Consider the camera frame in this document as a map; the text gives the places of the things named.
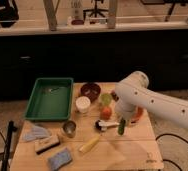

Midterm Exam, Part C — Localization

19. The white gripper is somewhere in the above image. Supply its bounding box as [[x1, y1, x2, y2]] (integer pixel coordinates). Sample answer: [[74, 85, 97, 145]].
[[114, 101, 136, 126]]

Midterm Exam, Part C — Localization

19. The green pepper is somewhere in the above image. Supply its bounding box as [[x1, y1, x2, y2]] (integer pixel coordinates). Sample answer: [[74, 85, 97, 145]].
[[118, 118, 126, 135]]

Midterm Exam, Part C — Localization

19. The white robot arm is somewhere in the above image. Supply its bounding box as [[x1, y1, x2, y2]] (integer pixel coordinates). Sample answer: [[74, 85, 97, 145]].
[[114, 71, 188, 129]]

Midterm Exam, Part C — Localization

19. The small green cup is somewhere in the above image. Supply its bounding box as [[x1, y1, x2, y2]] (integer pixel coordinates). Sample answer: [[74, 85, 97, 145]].
[[100, 93, 112, 106]]

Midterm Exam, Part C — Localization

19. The white cup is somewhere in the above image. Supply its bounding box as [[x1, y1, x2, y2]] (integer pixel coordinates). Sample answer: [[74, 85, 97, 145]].
[[75, 96, 91, 113]]

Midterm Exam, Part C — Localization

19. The metal cup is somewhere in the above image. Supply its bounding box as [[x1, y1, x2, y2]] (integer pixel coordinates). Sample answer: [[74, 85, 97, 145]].
[[62, 120, 76, 138]]

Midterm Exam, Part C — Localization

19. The orange bowl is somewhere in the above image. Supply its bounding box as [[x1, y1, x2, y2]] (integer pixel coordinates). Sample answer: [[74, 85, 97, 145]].
[[131, 107, 144, 123]]

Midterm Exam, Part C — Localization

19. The red tomato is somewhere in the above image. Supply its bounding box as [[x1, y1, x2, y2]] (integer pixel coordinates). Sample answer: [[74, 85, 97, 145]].
[[100, 106, 112, 120]]

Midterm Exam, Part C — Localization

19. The bunch of dark grapes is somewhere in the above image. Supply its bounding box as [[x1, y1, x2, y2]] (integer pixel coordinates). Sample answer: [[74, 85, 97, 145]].
[[111, 91, 119, 101]]

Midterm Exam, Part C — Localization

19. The yellow corn cob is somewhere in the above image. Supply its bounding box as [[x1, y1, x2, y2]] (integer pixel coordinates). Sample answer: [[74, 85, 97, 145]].
[[79, 135, 100, 153]]

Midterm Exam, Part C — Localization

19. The dark red bowl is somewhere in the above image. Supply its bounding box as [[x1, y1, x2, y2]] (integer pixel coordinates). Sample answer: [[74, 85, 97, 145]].
[[80, 83, 101, 102]]

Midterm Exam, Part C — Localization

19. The metal item in tray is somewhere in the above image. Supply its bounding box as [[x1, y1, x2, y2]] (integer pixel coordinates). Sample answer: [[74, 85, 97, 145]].
[[42, 87, 59, 93]]

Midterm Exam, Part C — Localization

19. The green plastic tray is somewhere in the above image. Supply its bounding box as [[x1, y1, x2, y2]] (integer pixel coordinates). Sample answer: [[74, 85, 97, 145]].
[[25, 77, 74, 121]]

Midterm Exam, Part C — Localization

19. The blue sponge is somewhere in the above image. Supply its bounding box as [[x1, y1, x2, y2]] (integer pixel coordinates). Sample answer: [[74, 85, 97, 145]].
[[48, 148, 72, 171]]

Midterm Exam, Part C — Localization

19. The wooden block brush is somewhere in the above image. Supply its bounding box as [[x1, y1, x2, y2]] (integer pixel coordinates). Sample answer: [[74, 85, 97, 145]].
[[34, 135, 60, 154]]

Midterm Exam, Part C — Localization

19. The grey folded cloth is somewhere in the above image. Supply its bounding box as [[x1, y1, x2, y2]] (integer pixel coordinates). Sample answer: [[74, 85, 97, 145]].
[[23, 125, 50, 142]]

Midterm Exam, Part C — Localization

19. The office chair base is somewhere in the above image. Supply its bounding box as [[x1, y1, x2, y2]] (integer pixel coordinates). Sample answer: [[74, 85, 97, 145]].
[[83, 0, 107, 18]]

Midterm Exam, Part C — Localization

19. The black stand pole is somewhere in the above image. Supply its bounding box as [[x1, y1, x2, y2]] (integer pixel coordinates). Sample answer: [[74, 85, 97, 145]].
[[1, 121, 17, 171]]

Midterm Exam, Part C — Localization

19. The white handled brush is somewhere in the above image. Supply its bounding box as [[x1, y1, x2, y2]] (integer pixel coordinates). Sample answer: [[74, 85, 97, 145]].
[[95, 120, 119, 131]]

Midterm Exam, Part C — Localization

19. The wooden frame post middle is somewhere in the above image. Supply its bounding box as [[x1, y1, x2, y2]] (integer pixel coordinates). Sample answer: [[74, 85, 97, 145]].
[[107, 0, 118, 29]]

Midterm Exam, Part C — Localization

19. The wooden frame post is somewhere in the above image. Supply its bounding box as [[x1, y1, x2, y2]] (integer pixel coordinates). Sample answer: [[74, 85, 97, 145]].
[[107, 0, 118, 29], [43, 0, 57, 31]]

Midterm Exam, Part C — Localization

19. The wooden frame post left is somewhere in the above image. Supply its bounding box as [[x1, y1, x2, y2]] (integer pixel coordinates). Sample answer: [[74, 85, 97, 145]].
[[43, 0, 57, 31]]

